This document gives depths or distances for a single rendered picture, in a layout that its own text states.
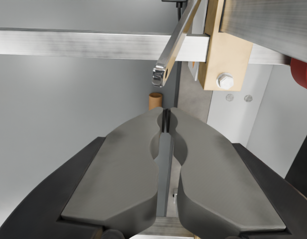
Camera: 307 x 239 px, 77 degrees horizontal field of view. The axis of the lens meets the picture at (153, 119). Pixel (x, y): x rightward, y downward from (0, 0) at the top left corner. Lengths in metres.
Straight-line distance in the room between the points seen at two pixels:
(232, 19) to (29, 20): 1.19
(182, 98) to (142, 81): 0.74
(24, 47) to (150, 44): 0.16
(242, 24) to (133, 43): 0.13
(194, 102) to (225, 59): 0.22
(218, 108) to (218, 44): 0.34
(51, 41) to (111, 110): 1.03
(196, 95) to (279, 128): 0.21
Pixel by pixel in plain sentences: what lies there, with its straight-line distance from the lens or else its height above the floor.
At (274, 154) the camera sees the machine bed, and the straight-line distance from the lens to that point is 0.55.
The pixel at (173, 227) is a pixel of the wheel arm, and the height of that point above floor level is 0.95.
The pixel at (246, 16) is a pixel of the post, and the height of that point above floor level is 0.94.
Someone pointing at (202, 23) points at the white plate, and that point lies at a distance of 0.32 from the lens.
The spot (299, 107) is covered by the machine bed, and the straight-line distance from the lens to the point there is 0.49.
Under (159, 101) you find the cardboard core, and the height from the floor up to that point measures 0.07.
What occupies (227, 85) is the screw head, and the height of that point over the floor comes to 0.88.
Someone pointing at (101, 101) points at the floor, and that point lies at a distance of 1.28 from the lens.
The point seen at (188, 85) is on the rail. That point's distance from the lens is 0.44.
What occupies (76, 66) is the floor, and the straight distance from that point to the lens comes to 1.25.
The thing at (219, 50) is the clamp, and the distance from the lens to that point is 0.26.
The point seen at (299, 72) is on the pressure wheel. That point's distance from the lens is 0.28.
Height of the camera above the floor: 1.11
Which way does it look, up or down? 60 degrees down
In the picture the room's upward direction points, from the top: 175 degrees counter-clockwise
